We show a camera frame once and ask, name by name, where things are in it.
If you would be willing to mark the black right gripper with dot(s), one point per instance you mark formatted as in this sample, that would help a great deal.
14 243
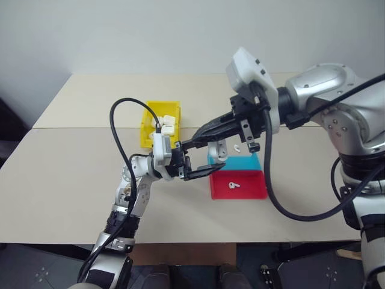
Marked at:
245 108

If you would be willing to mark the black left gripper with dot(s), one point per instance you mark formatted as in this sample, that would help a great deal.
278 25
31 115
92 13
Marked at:
177 162

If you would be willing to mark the white earbud charging case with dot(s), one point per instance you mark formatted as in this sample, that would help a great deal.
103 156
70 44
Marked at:
219 150

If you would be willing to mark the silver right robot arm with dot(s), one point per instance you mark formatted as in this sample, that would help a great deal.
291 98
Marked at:
325 81

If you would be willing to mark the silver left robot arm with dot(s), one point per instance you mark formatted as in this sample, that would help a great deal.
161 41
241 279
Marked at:
141 195

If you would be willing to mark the yellow plastic bin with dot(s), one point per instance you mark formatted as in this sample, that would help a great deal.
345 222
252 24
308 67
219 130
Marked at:
144 132

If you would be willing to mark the white earbud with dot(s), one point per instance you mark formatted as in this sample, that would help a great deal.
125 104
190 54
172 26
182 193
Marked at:
231 184
237 148

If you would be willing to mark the teal plastic tray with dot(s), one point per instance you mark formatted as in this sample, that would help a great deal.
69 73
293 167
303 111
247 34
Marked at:
243 164

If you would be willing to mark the red plastic tray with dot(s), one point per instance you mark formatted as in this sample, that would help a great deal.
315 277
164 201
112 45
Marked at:
240 194

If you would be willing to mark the brown board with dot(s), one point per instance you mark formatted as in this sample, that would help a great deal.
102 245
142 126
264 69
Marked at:
186 254

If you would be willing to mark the light wooden stick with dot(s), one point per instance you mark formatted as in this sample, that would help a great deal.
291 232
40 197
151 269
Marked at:
349 254

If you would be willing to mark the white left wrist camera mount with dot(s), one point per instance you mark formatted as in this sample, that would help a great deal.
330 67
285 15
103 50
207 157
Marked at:
158 147

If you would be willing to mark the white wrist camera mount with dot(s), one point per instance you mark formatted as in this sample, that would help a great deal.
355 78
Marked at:
158 147
249 69

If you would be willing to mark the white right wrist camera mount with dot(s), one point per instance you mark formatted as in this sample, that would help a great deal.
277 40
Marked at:
249 69

